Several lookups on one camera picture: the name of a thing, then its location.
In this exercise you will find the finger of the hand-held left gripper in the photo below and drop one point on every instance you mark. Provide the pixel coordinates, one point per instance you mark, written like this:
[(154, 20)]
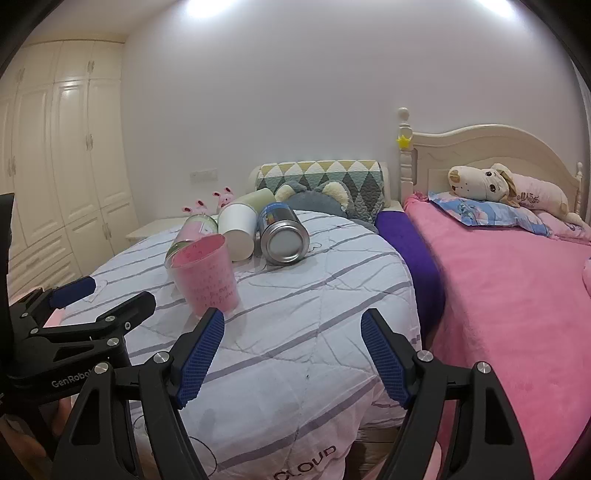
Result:
[(124, 314), (71, 290)]

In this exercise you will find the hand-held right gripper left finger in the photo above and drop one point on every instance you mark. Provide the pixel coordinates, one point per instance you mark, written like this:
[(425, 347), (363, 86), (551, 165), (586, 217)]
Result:
[(201, 360)]

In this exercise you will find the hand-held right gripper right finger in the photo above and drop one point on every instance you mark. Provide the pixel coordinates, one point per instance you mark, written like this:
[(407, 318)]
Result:
[(385, 360)]

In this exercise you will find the pink plastic cup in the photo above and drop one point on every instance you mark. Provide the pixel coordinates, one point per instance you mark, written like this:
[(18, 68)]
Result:
[(207, 281)]

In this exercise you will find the clear glass cup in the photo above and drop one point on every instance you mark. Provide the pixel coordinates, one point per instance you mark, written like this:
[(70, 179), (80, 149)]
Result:
[(196, 228)]

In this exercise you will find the white paper cup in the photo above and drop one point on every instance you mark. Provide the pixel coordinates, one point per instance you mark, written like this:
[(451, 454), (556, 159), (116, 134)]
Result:
[(235, 221)]

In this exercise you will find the pale green cup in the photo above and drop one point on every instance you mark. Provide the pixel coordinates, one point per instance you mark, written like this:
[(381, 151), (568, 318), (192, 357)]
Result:
[(254, 198)]

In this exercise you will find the person's left hand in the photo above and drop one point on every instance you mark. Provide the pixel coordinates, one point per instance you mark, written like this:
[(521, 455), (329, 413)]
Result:
[(18, 447)]

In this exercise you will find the cream bedside table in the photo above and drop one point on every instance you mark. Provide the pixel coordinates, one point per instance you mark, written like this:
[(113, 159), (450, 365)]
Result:
[(147, 228)]

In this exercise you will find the striped white quilt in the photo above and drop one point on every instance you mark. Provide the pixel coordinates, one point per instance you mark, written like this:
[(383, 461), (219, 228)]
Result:
[(286, 323)]

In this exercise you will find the purple blanket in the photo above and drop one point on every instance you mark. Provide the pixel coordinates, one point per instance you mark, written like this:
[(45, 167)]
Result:
[(415, 258)]

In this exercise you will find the pink bunny plush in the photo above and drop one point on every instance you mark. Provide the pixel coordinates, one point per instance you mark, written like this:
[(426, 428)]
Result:
[(194, 207), (224, 197)]

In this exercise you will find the pink fleece blanket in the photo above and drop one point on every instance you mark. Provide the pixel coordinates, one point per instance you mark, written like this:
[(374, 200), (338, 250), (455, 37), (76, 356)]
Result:
[(498, 300)]

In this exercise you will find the cream wardrobe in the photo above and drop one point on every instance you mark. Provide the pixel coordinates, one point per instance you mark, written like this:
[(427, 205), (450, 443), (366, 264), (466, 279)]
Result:
[(69, 161)]

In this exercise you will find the metal tin can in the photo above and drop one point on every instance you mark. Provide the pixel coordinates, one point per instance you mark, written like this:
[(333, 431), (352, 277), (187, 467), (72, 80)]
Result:
[(284, 242)]

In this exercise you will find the blue printed pillow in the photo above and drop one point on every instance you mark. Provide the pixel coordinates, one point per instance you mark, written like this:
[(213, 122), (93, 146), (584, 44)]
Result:
[(485, 214)]

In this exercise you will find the grey plush mouse toy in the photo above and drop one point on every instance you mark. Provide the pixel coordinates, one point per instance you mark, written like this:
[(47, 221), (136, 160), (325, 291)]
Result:
[(309, 201)]

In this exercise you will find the diamond patterned quilted pillow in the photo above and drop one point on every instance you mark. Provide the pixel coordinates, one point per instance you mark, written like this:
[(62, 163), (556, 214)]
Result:
[(332, 175)]

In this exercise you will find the white dog plush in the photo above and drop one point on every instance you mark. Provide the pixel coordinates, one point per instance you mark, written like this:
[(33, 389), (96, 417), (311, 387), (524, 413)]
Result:
[(475, 182)]

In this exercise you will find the yellow star decoration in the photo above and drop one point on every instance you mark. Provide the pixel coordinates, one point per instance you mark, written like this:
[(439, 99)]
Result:
[(404, 142)]

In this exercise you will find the cream wooden headboard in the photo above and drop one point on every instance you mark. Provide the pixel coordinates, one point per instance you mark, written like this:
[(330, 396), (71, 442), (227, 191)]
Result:
[(485, 147)]

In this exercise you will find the wall socket panel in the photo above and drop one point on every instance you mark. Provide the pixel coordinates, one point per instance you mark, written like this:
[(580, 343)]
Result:
[(203, 175)]

